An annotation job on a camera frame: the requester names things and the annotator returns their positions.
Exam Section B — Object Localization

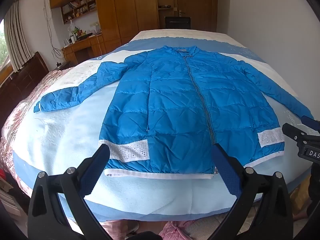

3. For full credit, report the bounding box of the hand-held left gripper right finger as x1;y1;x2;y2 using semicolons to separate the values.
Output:
209;144;294;240

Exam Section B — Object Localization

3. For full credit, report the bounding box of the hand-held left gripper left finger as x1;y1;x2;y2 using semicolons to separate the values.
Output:
27;144;113;240

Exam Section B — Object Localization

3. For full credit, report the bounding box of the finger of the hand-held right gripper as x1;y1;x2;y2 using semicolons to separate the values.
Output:
301;115;320;131
282;123;307;143

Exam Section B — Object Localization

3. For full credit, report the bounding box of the blue puffer jacket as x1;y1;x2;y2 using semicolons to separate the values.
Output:
34;45;314;180

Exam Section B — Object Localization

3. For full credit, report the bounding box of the bed with blue-white blanket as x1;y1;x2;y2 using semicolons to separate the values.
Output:
10;39;316;223

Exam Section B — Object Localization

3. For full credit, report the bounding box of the pink cloth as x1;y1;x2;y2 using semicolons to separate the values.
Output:
159;220;218;240

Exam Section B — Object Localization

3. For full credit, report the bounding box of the pink floral quilt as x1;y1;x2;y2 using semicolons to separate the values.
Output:
0;67;75;202

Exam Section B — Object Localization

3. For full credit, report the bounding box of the dark nightstand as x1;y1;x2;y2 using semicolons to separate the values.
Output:
53;61;72;71

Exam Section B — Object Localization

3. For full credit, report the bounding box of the dark wooden headboard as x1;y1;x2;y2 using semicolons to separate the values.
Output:
0;52;50;130

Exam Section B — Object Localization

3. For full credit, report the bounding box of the wooden desk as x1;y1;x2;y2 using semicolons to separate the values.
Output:
61;32;107;66

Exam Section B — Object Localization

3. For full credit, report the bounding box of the white quilted bedspread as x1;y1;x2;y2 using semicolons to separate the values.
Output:
129;29;250;48

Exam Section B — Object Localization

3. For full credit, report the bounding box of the window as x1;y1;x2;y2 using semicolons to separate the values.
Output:
0;19;12;82

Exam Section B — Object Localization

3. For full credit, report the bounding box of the beige curtain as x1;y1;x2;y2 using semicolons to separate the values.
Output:
3;0;35;73

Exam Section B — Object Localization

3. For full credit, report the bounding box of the wooden door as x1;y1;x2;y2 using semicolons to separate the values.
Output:
176;0;218;32

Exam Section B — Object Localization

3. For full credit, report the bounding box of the wooden wardrobe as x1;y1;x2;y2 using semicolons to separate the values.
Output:
94;0;160;55

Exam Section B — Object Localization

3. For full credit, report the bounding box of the wooden bookshelf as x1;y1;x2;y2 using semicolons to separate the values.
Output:
61;0;98;25

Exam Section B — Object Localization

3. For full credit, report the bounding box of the hanging wall cable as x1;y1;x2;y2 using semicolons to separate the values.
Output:
43;0;66;64

